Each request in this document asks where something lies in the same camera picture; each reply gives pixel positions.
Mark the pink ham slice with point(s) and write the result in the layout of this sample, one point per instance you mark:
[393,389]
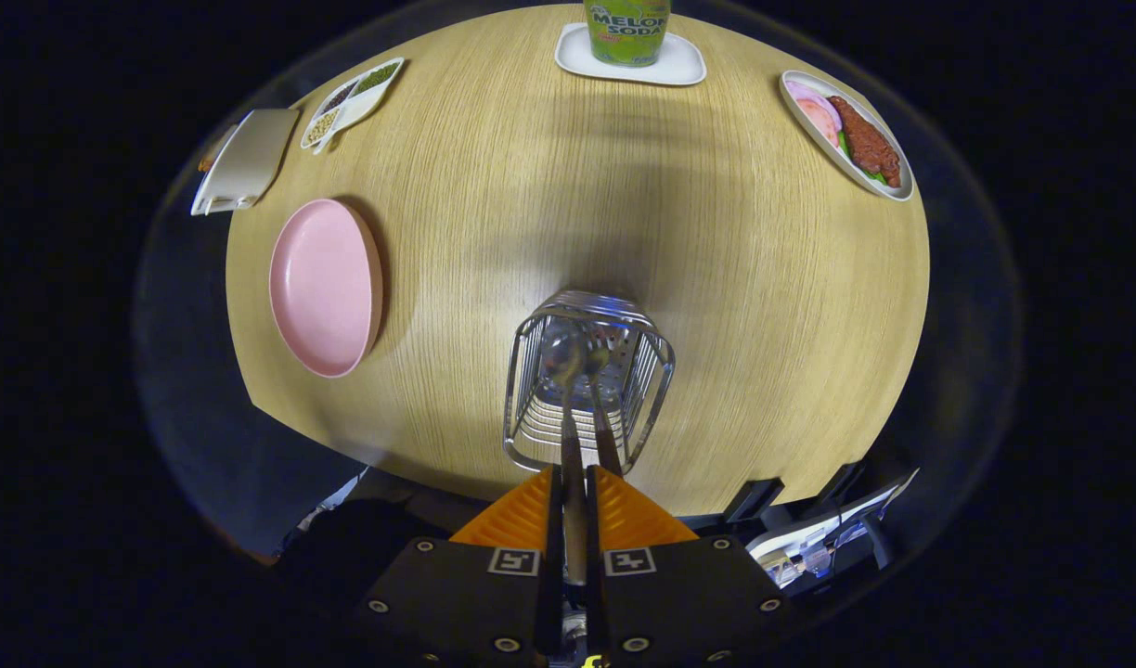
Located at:
[817,116]

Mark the white toaster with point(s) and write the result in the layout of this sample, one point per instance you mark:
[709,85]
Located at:
[252,158]

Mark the pile of dark red beans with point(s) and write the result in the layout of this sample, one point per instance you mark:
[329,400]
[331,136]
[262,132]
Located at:
[340,97]

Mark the toasted bread slice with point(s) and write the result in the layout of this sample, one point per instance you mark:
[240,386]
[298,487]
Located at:
[206,162]

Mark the white oval food dish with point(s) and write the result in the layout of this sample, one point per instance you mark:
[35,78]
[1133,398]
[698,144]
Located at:
[809,130]

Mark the pink round plate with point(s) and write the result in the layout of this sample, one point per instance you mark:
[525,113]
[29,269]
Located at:
[322,288]

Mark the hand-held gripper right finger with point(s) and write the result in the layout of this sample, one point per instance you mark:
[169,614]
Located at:
[689,594]

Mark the green soda bottle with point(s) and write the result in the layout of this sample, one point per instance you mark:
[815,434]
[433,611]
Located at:
[626,32]

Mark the brown meat strip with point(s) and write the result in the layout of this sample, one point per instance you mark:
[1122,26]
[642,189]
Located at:
[865,139]

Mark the white divided dish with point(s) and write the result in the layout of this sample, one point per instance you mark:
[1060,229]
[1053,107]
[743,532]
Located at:
[354,107]

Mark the pile of yellow soybeans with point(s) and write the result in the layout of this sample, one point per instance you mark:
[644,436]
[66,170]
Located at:
[321,126]

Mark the pile of green mung beans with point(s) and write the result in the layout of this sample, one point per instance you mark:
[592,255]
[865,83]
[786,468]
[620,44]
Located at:
[377,77]

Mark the small white square saucer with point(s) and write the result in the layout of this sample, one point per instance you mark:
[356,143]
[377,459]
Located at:
[679,70]

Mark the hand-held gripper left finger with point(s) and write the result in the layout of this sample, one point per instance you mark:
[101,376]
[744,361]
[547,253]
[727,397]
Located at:
[457,594]

